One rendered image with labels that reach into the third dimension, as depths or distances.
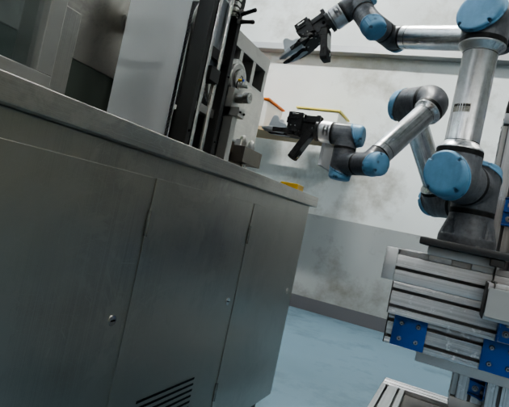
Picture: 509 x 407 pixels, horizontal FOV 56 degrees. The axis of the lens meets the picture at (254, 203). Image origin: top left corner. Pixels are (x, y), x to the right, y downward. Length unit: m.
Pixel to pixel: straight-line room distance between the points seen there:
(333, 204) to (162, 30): 3.25
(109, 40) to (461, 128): 1.14
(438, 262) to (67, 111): 1.01
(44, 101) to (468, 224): 1.06
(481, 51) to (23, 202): 1.10
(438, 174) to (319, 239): 3.33
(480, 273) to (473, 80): 0.49
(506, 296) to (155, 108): 1.07
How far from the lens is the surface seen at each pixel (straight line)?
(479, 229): 1.39
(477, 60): 1.37
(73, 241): 0.87
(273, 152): 4.82
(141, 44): 1.60
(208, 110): 1.42
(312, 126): 1.68
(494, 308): 1.27
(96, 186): 0.88
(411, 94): 1.81
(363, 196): 4.50
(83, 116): 0.81
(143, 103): 1.52
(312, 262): 4.57
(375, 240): 4.44
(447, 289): 1.38
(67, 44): 1.27
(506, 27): 1.41
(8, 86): 0.72
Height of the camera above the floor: 0.78
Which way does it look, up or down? 1 degrees up
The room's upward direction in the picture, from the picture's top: 12 degrees clockwise
